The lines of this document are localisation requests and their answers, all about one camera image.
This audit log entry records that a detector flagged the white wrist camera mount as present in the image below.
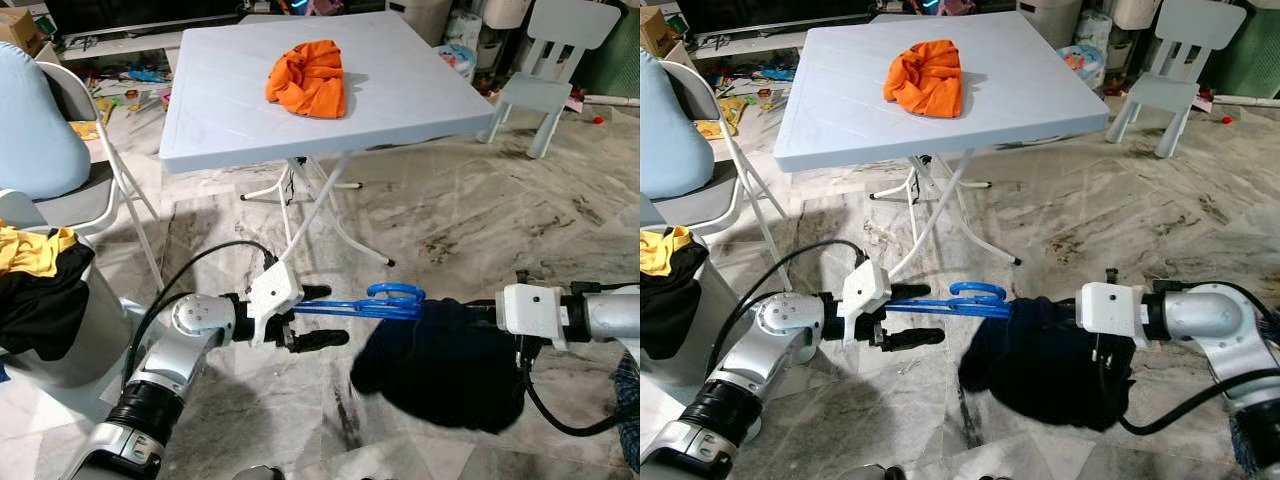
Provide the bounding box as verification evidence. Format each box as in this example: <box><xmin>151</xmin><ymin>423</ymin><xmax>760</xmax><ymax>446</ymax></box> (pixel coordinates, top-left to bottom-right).
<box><xmin>842</xmin><ymin>260</ymin><xmax>893</xmax><ymax>346</ymax></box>
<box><xmin>497</xmin><ymin>284</ymin><xmax>569</xmax><ymax>351</ymax></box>
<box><xmin>1076</xmin><ymin>282</ymin><xmax>1151</xmax><ymax>351</ymax></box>
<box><xmin>245</xmin><ymin>262</ymin><xmax>304</xmax><ymax>348</ymax></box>

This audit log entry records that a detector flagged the black garment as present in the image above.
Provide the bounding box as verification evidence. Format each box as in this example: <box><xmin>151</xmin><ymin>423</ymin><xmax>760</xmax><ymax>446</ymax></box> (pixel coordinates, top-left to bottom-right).
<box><xmin>0</xmin><ymin>240</ymin><xmax>96</xmax><ymax>356</ymax></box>
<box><xmin>640</xmin><ymin>240</ymin><xmax>711</xmax><ymax>361</ymax></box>

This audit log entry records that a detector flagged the orange garment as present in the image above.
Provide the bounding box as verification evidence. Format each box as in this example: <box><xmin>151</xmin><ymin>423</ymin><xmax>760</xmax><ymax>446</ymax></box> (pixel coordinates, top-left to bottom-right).
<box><xmin>882</xmin><ymin>38</ymin><xmax>966</xmax><ymax>119</ymax></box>
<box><xmin>265</xmin><ymin>40</ymin><xmax>348</xmax><ymax>119</ymax></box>

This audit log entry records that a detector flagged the light blue kids chair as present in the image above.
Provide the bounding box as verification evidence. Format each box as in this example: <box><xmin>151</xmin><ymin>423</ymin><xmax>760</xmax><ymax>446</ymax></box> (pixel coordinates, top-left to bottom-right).
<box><xmin>478</xmin><ymin>0</ymin><xmax>623</xmax><ymax>161</ymax></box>
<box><xmin>640</xmin><ymin>240</ymin><xmax>743</xmax><ymax>389</ymax></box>
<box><xmin>1105</xmin><ymin>0</ymin><xmax>1251</xmax><ymax>159</ymax></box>
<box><xmin>0</xmin><ymin>230</ymin><xmax>141</xmax><ymax>389</ymax></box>

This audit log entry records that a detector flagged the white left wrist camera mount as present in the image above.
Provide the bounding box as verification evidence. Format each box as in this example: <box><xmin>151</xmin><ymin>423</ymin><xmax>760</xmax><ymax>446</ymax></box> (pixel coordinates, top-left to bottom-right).
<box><xmin>245</xmin><ymin>262</ymin><xmax>304</xmax><ymax>348</ymax></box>
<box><xmin>842</xmin><ymin>260</ymin><xmax>893</xmax><ymax>346</ymax></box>

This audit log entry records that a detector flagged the navy blue garment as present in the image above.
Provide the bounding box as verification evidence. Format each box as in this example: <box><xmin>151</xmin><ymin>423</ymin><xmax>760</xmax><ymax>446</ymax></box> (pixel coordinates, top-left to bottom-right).
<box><xmin>350</xmin><ymin>298</ymin><xmax>528</xmax><ymax>434</ymax></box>
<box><xmin>958</xmin><ymin>296</ymin><xmax>1136</xmax><ymax>433</ymax></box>

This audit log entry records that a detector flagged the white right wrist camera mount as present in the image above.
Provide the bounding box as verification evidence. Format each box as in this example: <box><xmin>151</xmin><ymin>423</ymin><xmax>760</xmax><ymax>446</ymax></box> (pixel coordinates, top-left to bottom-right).
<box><xmin>1076</xmin><ymin>282</ymin><xmax>1151</xmax><ymax>351</ymax></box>
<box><xmin>497</xmin><ymin>284</ymin><xmax>569</xmax><ymax>351</ymax></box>

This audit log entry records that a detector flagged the brown cardboard box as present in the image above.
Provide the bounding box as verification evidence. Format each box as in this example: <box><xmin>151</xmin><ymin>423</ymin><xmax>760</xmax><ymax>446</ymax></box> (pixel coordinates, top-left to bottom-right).
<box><xmin>640</xmin><ymin>5</ymin><xmax>681</xmax><ymax>59</ymax></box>
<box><xmin>0</xmin><ymin>8</ymin><xmax>49</xmax><ymax>59</ymax></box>

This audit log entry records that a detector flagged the blue plastic hanger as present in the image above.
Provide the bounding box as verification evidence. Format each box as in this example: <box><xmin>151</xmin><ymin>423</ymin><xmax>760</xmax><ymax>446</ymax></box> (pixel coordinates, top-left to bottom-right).
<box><xmin>885</xmin><ymin>282</ymin><xmax>1013</xmax><ymax>321</ymax></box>
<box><xmin>293</xmin><ymin>283</ymin><xmax>426</xmax><ymax>323</ymax></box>

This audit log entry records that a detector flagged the blue checked cloth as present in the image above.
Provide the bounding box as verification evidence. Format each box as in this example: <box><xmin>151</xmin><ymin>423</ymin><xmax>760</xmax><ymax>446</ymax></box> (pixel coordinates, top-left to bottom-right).
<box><xmin>1228</xmin><ymin>405</ymin><xmax>1280</xmax><ymax>479</ymax></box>
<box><xmin>615</xmin><ymin>352</ymin><xmax>641</xmax><ymax>473</ymax></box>

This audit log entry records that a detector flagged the yellow garment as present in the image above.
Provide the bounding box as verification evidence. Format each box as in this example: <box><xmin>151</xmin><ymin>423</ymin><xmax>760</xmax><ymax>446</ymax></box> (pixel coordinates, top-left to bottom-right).
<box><xmin>640</xmin><ymin>225</ymin><xmax>693</xmax><ymax>279</ymax></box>
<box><xmin>0</xmin><ymin>222</ymin><xmax>79</xmax><ymax>279</ymax></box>

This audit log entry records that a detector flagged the light blue folding table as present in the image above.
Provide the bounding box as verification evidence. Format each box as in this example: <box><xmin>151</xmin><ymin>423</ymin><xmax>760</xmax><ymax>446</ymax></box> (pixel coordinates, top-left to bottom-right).
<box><xmin>158</xmin><ymin>12</ymin><xmax>496</xmax><ymax>269</ymax></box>
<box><xmin>773</xmin><ymin>12</ymin><xmax>1111</xmax><ymax>281</ymax></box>

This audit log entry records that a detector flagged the colourful toy bucket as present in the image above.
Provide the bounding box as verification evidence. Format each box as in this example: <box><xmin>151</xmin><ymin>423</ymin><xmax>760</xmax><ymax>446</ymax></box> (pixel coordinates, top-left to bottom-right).
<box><xmin>437</xmin><ymin>42</ymin><xmax>479</xmax><ymax>81</ymax></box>
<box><xmin>1062</xmin><ymin>42</ymin><xmax>1106</xmax><ymax>91</ymax></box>

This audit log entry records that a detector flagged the light blue cushion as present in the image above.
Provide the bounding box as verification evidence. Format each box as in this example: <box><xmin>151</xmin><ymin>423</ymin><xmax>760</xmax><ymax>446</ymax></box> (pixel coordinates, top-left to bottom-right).
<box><xmin>0</xmin><ymin>40</ymin><xmax>93</xmax><ymax>201</ymax></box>
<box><xmin>640</xmin><ymin>48</ymin><xmax>716</xmax><ymax>201</ymax></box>

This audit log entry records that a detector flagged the grey white folding chair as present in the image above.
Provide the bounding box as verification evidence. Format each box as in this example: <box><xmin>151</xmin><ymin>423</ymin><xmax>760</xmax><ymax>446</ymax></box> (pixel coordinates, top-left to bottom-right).
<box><xmin>0</xmin><ymin>60</ymin><xmax>166</xmax><ymax>291</ymax></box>
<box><xmin>640</xmin><ymin>58</ymin><xmax>791</xmax><ymax>291</ymax></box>

